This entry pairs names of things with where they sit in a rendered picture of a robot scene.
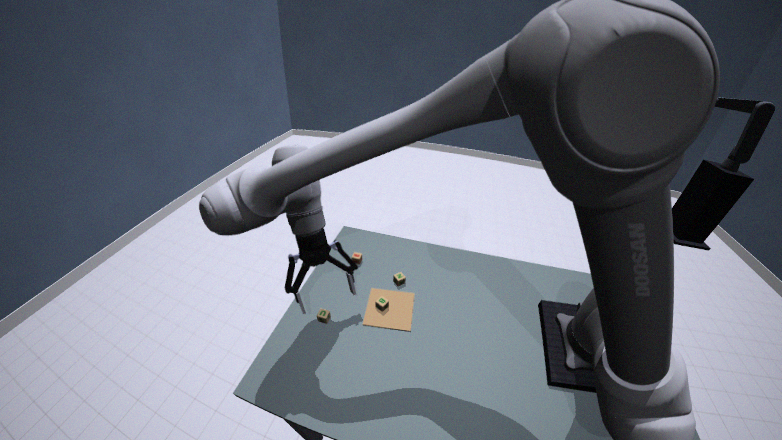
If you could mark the tan flat mat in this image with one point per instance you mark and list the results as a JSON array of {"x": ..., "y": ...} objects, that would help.
[{"x": 397, "y": 316}]

